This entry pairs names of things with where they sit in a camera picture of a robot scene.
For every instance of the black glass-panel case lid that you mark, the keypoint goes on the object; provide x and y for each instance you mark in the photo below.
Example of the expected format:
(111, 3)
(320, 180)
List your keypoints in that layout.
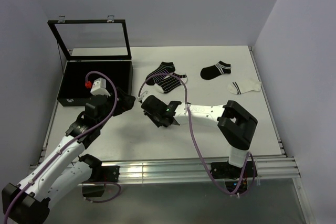
(92, 39)

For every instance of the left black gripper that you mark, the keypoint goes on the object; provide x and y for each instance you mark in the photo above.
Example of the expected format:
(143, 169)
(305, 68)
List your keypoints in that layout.
(125, 103)

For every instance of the black sock with purple stripes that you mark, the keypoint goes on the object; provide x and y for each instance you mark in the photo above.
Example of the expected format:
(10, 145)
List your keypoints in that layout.
(157, 75)

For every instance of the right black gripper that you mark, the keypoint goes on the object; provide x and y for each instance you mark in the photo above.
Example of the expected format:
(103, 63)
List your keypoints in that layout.
(158, 124)

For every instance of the aluminium front frame rail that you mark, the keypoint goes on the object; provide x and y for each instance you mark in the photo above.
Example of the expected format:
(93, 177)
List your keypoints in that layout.
(180, 191)

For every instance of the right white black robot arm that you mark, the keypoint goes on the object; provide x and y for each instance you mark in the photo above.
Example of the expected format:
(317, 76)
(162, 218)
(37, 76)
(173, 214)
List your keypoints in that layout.
(235, 123)

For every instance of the black white-striped sock white toe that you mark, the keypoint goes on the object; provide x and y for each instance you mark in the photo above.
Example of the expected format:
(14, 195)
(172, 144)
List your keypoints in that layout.
(170, 83)

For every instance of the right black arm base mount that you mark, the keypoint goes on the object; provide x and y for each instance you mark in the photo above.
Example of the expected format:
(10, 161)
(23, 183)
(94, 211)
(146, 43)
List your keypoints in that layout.
(223, 170)

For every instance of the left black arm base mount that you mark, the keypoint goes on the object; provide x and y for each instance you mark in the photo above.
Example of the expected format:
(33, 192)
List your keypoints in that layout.
(94, 188)

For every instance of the black display case base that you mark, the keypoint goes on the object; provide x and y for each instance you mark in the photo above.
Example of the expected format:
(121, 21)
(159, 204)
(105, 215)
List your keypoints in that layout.
(79, 77)

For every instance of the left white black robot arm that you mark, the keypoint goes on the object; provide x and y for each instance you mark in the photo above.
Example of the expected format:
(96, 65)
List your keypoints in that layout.
(31, 200)

